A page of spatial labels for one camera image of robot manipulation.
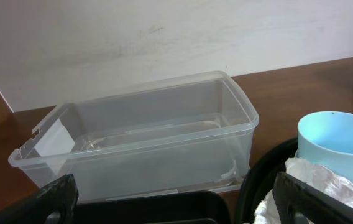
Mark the round black serving tray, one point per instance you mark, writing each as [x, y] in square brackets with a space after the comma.
[259, 180]

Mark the clear plastic waste bin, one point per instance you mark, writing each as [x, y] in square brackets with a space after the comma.
[177, 135]

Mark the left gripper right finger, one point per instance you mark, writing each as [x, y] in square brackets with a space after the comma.
[298, 202]

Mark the light blue plastic cup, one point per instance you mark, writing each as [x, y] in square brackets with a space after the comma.
[326, 138]

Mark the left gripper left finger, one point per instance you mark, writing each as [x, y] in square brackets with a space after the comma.
[53, 203]

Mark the white paper napkin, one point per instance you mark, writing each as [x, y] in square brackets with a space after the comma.
[317, 176]

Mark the white label on bin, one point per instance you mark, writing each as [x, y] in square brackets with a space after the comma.
[57, 140]

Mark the black rectangular tray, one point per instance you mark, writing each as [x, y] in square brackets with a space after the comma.
[191, 207]

